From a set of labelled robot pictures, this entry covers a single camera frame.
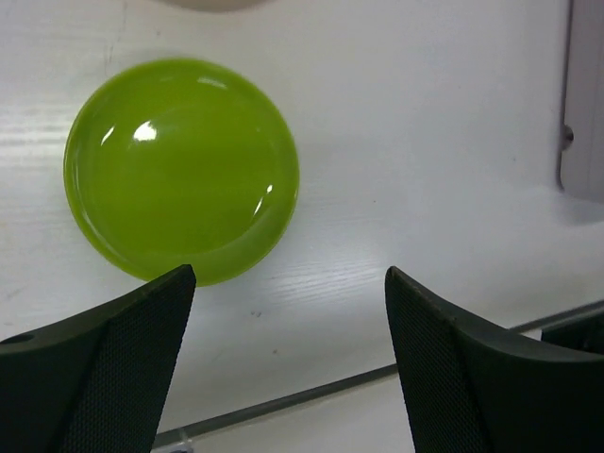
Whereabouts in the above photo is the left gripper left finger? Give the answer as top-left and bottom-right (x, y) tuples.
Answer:
(1, 265), (196, 452)

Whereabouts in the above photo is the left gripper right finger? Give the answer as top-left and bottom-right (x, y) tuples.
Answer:
(385, 267), (603, 452)

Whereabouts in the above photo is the green plate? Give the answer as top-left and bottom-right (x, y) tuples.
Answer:
(63, 58), (300, 286)

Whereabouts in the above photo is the clear plastic bin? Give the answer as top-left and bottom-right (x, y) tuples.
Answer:
(559, 0), (603, 203)

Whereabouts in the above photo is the orange plate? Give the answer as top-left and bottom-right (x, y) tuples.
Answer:
(165, 0), (266, 13)

